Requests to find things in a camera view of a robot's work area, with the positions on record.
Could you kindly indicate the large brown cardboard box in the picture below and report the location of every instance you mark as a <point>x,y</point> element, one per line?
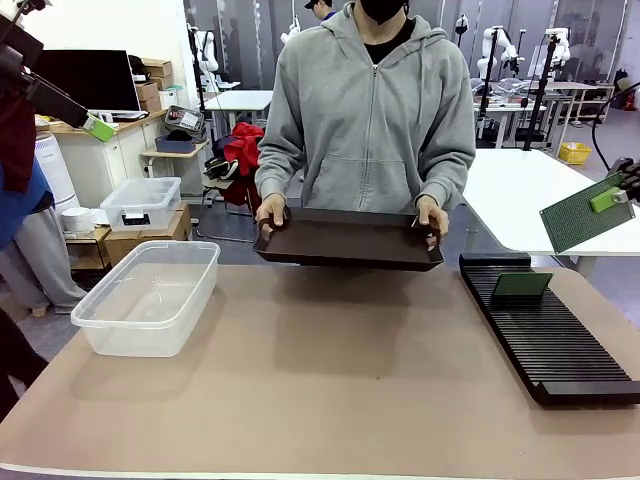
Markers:
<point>165,232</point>

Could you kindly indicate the person in gray hoodie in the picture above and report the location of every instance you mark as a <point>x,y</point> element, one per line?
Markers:
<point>370,130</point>

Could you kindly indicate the person in dark red top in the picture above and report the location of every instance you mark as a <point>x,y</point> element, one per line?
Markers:
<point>20,165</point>

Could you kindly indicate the person in black trousers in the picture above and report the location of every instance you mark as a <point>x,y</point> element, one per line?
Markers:
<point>15,360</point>

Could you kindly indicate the yellow plastic basket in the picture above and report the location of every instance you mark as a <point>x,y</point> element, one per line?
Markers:
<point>575,155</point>

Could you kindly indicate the person's left hand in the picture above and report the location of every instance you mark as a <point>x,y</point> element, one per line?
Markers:
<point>434,217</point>

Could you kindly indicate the clear lidded storage box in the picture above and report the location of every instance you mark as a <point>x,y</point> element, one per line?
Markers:
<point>140,200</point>

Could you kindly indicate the wooden background table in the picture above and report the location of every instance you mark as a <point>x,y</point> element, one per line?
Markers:
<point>575,87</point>

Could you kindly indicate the dark brown tray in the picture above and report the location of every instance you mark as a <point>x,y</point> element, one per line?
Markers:
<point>350,240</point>

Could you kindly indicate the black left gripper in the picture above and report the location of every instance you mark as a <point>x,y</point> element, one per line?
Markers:
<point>15,55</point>

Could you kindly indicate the black face mask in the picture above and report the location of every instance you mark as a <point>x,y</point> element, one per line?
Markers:
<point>382,10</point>

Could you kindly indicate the gray-sleeved left forearm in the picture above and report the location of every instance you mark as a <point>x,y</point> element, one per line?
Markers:
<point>447,172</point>

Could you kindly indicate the background person in blue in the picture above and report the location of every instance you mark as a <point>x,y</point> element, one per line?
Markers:
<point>322,9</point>

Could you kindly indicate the black tripod stand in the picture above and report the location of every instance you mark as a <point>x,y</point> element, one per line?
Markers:
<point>484,100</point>
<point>537,105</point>

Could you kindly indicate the red garment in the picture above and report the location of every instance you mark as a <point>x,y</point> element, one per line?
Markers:
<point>245,147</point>

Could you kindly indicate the white plastic container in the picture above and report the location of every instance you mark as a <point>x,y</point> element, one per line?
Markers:
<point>169,97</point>

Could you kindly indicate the white air purifier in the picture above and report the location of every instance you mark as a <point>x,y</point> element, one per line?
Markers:
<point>52,170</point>

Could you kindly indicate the dark gray plastic bin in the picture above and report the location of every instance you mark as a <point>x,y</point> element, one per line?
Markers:
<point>175,145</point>

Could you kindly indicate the black green-tipped right gripper finger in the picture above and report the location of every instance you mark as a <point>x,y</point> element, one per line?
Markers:
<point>607,201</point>
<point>625,166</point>

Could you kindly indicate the white cabinet with wooden top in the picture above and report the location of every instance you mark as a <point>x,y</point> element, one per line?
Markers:
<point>110,160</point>

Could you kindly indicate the black and white bag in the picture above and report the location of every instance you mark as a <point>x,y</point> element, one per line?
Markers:
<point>220,169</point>

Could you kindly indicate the small wooden side table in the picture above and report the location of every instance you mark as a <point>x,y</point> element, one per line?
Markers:
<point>170,156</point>

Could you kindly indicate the white background table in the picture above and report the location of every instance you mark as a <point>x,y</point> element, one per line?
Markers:
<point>230,102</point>

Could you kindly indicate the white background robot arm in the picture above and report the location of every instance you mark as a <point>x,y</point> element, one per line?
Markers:
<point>207,50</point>
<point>560,47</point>
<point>487,55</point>

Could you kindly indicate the large white table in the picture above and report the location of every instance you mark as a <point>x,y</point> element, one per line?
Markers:
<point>510,200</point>

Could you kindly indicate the clear plastic bin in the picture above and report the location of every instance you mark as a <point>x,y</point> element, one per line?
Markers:
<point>145,300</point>

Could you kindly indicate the white paper roll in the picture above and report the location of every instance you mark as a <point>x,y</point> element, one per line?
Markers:
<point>77,219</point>

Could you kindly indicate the black slotted rack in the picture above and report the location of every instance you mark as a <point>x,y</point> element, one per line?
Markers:
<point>545,335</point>

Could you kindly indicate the black-framed low table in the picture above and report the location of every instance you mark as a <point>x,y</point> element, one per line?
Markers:
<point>90,250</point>

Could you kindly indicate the gray-sleeved right forearm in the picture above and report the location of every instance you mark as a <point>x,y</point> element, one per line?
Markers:
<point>277,172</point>

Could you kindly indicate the green PCB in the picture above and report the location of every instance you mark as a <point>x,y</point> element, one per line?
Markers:
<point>522,286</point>
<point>575,225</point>

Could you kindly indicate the person's right hand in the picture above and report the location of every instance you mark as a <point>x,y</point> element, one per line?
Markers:
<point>272,212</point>

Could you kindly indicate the gray tool case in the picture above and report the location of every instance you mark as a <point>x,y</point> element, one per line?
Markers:
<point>185,119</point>

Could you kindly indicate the black computer monitor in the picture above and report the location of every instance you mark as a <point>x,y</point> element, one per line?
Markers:
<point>100,80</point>

